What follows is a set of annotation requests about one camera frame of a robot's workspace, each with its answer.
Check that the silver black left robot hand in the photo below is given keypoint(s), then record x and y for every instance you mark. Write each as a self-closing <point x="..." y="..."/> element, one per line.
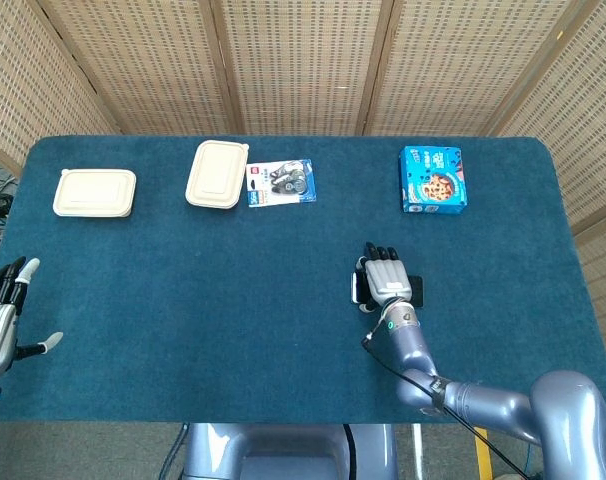
<point x="0" y="325"/>

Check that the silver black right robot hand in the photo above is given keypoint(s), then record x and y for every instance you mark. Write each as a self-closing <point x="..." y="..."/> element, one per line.
<point x="387" y="280"/>

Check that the slim rectangular smartphone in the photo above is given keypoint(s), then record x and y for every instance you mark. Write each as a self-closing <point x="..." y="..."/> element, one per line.
<point x="418" y="290"/>

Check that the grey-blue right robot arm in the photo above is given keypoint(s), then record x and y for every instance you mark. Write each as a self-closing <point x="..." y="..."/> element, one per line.
<point x="558" y="405"/>

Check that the blue cookie box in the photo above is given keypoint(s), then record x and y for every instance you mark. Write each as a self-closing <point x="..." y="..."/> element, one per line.
<point x="433" y="180"/>

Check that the correction tape blister pack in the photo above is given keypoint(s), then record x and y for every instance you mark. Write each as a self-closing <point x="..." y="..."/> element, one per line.
<point x="283" y="182"/>

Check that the dark blue table cloth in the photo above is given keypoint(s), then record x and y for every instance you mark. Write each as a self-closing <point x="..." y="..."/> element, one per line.
<point x="233" y="300"/>

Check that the beige lidded food box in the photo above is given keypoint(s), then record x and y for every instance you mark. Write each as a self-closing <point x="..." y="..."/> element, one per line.
<point x="94" y="192"/>
<point x="217" y="174"/>

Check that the yellow floor tape strip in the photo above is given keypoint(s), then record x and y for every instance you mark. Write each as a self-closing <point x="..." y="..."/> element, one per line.
<point x="484" y="455"/>

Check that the grey-blue robot torso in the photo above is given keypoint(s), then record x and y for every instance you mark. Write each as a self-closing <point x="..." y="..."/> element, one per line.
<point x="283" y="452"/>

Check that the woven bamboo screen panel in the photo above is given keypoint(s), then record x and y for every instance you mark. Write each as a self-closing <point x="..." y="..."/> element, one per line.
<point x="303" y="65"/>
<point x="23" y="75"/>
<point x="148" y="65"/>
<point x="458" y="65"/>
<point x="583" y="125"/>

